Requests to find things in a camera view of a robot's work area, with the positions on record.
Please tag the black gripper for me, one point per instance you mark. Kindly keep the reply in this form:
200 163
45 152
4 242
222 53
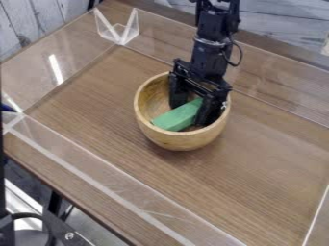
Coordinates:
202 76

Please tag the green rectangular block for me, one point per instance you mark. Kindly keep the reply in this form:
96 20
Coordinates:
178 118

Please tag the brown wooden bowl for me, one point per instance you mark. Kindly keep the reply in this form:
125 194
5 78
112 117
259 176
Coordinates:
180 133

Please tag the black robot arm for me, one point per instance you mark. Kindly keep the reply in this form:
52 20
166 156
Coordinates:
216 22

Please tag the clear acrylic tray barrier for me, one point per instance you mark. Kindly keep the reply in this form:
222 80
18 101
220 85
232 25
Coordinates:
251 188

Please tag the blue object at edge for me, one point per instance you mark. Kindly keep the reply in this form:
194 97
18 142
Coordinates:
5 108

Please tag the black table leg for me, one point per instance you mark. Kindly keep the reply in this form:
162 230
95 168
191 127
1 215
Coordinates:
55 203

